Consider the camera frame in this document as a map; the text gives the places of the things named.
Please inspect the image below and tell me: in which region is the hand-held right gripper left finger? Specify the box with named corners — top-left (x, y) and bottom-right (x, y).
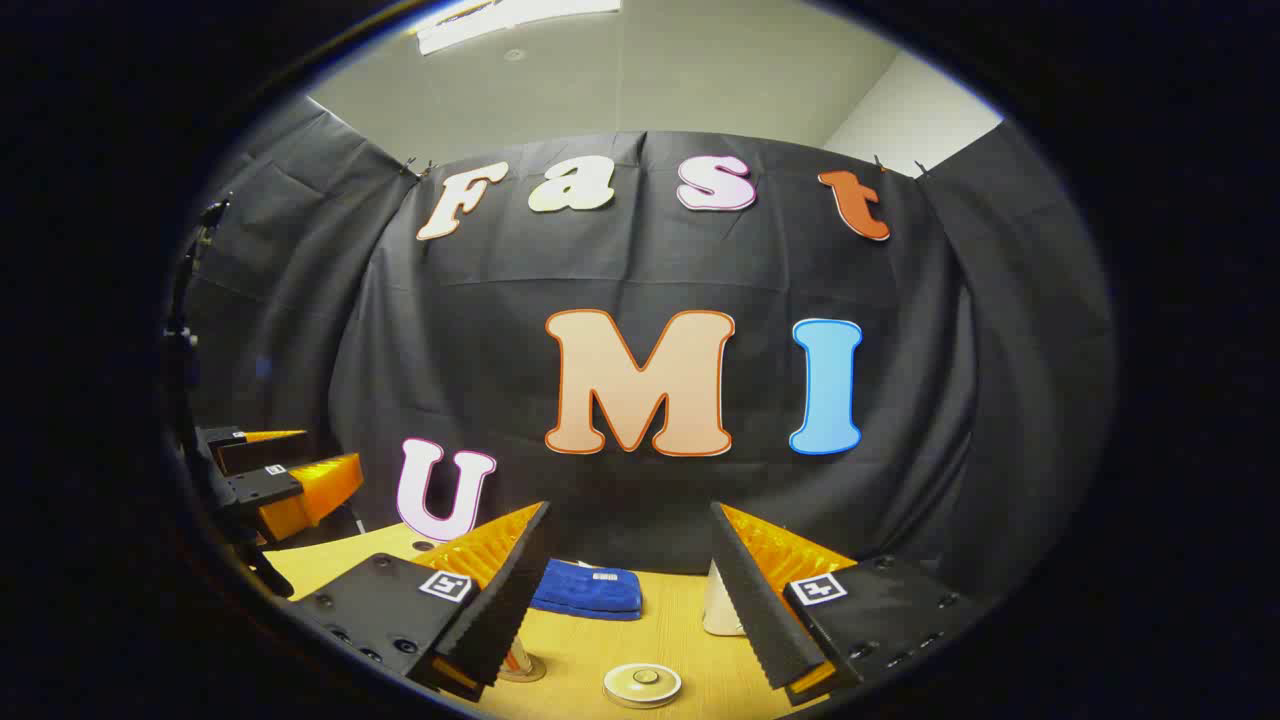
top-left (290, 502), bottom-right (552, 701)

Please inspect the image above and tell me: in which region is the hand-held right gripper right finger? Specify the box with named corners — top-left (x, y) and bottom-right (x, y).
top-left (711, 503), bottom-right (993, 707)

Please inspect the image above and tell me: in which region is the white teacup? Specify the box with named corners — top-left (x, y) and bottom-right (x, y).
top-left (603, 668), bottom-right (683, 710)

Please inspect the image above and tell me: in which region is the white toaster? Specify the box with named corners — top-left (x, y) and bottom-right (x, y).
top-left (702, 560), bottom-right (747, 637)

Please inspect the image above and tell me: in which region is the folded blue towel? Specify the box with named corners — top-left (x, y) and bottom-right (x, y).
top-left (530, 558), bottom-right (644, 621)

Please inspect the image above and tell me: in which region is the black backdrop cloth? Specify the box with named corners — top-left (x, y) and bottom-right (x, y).
top-left (185, 95), bottom-right (1116, 601)

